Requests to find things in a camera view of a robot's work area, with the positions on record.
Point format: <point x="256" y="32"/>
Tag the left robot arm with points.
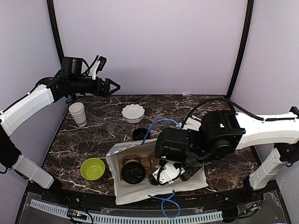
<point x="47" y="91"/>

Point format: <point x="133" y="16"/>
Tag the stack of black lids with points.
<point x="139" y="134"/>

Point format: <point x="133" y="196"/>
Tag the right black corner post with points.
<point x="242" y="47"/>

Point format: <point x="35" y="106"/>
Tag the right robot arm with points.
<point x="281" y="130"/>

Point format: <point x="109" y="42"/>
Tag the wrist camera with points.
<point x="72" y="65"/>
<point x="171" y="145"/>

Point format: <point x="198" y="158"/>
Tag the black corner post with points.
<point x="242" y="47"/>
<point x="55" y="30"/>

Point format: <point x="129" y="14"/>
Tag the white fluted ceramic bowl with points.
<point x="133" y="113"/>

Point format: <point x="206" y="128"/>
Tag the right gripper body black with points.
<point x="184" y="178"/>

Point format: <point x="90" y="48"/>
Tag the white slotted cable duct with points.
<point x="132" y="217"/>

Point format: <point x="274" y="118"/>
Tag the patterned paper takeout bag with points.
<point x="164" y="180"/>

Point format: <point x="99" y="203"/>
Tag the green bowl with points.
<point x="92" y="169"/>

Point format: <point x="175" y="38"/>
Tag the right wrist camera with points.
<point x="171" y="145"/>

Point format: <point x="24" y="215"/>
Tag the left black corner post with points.
<point x="55" y="30"/>

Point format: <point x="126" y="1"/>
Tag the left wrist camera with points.
<point x="72" y="65"/>

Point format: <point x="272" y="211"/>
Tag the stack of white paper cups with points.
<point x="77" y="111"/>

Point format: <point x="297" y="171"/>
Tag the black front rail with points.
<point x="191" y="202"/>

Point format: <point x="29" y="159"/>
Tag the bundle of white wrapped straws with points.
<point x="192" y="123"/>

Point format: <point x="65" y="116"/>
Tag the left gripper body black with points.
<point x="77" y="87"/>

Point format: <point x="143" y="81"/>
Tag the brown cardboard cup carrier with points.
<point x="148" y="160"/>

